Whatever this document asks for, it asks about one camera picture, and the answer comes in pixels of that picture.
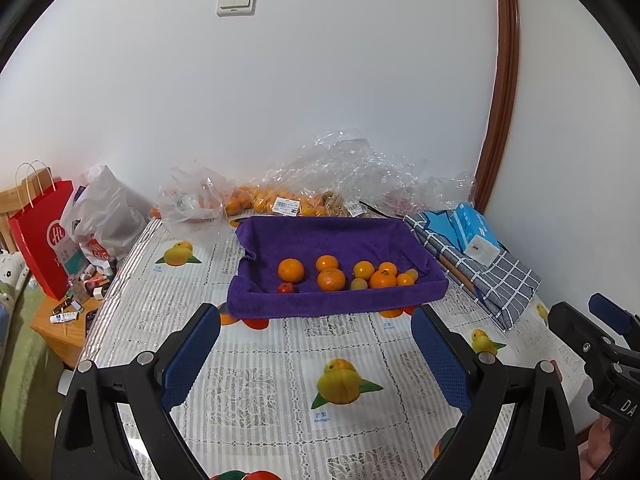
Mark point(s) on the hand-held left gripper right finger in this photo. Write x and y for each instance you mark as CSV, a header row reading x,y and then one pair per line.
x,y
440,355

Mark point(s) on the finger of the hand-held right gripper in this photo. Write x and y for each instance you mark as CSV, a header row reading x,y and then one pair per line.
x,y
607,307
575,325

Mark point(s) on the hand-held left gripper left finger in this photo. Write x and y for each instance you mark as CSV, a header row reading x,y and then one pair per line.
x,y
190,355

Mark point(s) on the yellow green plum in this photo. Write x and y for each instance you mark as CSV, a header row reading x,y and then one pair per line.
x,y
413,274
358,284

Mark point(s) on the small red tomato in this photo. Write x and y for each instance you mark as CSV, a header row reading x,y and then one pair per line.
x,y
286,288

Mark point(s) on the purple towel lined tray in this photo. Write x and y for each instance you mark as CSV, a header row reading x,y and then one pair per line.
x,y
325,240

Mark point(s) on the person's right hand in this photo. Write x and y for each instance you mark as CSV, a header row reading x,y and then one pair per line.
x,y
600,442

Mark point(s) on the grey plaid cloth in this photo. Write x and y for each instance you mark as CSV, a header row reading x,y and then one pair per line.
x,y
505,280

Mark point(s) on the wooden stick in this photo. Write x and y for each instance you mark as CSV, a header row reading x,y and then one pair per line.
x,y
457,272

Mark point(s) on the fruit print tablecloth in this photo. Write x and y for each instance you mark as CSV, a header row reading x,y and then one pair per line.
x,y
280,360

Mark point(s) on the pile of small cosmetic items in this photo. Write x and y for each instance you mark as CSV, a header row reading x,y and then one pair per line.
x,y
90,285

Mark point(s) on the blue tissue pack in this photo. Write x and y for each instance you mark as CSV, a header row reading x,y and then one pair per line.
x,y
470,225

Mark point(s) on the wooden nightstand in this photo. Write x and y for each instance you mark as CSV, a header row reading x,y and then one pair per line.
x,y
55,335

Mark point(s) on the clear bag with white items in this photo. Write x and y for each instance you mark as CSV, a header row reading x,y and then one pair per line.
x,y
195,200

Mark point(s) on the thin black stick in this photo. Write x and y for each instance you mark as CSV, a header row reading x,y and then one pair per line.
x,y
372,209

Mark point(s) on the clear bag of oranges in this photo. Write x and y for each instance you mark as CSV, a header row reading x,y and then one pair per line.
x,y
260,202

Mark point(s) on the grey white plastic bag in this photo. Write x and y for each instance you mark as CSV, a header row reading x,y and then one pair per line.
x,y
105,210

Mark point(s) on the clear bag of brown fruit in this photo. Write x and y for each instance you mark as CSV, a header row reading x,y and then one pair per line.
x,y
340,205

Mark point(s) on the red paper bag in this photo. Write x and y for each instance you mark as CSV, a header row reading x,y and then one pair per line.
x,y
40,245

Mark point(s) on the spotted plush toy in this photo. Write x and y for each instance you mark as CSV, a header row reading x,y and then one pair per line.
x,y
12,270

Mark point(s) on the crumpled clear plastic bag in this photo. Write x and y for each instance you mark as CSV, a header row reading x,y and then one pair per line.
x,y
350,160

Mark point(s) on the wooden furniture frame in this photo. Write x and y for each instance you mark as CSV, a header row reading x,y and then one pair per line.
x,y
7,200

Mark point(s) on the brown wooden door frame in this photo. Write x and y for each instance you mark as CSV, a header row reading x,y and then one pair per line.
x,y
500,85

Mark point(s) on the white light switch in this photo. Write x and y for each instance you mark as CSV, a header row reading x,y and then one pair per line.
x,y
237,1

